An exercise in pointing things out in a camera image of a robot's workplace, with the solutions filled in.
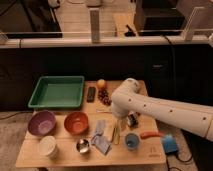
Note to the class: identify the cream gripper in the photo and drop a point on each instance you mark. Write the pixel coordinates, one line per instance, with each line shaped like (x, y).
(122, 122)

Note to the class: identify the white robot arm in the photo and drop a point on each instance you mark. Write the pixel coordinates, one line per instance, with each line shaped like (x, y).
(194, 118)

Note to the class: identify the red bowl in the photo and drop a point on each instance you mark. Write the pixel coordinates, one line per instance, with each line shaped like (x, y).
(76, 123)

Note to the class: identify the small steel bowl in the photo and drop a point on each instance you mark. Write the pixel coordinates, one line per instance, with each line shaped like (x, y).
(83, 146)

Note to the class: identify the purple bowl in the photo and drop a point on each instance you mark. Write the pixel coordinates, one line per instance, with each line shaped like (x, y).
(42, 123)

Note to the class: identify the metal fork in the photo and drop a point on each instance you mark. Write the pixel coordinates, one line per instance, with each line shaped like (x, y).
(103, 111)

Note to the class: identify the blue cup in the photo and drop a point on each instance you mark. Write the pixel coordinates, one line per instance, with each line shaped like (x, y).
(131, 141)

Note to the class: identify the orange carrot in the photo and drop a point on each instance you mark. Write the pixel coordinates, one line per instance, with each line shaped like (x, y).
(150, 134)

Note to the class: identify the grey cloth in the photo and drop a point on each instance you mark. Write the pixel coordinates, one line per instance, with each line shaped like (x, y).
(99, 140)

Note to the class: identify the purple grapes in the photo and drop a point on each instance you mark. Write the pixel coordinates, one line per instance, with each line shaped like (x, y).
(104, 98)

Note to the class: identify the wooden table board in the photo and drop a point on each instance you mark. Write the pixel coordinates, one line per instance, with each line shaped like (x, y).
(149, 152)

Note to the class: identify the black remote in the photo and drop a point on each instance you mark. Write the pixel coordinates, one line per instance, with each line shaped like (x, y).
(91, 94)

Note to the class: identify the orange fruit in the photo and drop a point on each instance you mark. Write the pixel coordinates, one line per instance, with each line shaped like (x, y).
(101, 84)

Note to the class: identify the blue tape dispenser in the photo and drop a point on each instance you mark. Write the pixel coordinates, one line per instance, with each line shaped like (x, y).
(169, 144)

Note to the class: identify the green plastic tray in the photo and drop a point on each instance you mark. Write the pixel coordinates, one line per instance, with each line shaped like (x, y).
(58, 92)

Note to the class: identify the white cup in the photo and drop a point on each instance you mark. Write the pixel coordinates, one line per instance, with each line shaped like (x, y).
(48, 147)

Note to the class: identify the black box background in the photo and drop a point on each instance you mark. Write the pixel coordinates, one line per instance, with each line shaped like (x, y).
(158, 17)

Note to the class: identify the white post right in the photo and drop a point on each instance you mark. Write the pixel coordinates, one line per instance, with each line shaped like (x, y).
(189, 30)

